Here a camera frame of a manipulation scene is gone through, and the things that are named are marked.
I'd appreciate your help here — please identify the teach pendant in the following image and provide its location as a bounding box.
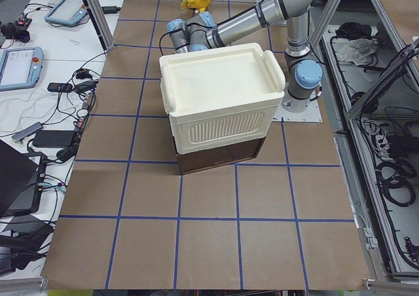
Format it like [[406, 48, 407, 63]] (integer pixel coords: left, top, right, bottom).
[[44, 0, 88, 27], [1, 46, 44, 91]]

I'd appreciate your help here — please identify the white crumpled cloth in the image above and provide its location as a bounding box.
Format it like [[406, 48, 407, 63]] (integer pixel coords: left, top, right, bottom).
[[337, 38, 377, 66]]

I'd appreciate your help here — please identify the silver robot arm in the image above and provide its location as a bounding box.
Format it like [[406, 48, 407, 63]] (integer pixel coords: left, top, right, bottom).
[[160, 0, 323, 115]]

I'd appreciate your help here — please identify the dark wooden drawer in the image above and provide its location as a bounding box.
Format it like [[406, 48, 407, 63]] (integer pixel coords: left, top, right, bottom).
[[175, 137, 266, 175]]

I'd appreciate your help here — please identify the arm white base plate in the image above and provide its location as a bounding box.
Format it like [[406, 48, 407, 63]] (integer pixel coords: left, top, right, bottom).
[[272, 93, 323, 123]]

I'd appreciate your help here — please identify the black power adapter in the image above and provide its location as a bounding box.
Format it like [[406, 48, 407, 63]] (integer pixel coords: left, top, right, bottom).
[[33, 130, 74, 148]]

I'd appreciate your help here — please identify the cream plastic storage box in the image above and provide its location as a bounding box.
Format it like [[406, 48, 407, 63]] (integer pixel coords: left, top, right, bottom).
[[159, 43, 285, 154]]

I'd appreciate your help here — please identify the teach pendant near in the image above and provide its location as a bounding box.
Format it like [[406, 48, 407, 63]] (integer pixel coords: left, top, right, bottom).
[[1, 46, 44, 91]]

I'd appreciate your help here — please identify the black laptop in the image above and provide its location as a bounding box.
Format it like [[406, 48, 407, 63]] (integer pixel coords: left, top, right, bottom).
[[1, 141, 46, 217]]

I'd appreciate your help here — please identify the teach pendant far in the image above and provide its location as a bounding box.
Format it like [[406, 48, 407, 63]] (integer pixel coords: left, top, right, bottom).
[[44, 0, 88, 27]]

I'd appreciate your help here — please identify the aluminium frame post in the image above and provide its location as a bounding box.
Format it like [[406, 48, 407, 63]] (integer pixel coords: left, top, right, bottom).
[[82, 0, 115, 53]]

